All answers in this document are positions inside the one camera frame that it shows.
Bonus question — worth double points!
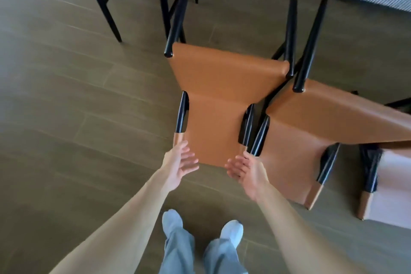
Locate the person's left hand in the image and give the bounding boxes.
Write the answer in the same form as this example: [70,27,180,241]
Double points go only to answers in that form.
[158,140,200,193]

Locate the person's right hand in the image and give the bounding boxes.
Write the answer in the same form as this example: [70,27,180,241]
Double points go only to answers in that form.
[224,151,270,202]

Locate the person's left forearm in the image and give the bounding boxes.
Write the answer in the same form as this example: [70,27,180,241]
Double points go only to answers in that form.
[48,173,176,274]

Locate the person's right forearm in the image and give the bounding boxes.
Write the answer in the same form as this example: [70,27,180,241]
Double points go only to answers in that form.
[253,180,365,274]

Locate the person's white left shoe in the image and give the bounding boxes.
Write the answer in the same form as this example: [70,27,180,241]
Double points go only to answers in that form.
[162,208,184,236]

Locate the person's white shoe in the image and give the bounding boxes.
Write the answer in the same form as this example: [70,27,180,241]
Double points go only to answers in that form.
[220,220,244,249]
[162,208,184,236]

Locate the person's white right shoe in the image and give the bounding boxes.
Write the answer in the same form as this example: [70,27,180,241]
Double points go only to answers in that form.
[220,220,244,249]

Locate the person's grey trousers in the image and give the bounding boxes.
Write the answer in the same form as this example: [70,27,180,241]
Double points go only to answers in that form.
[159,226,248,274]

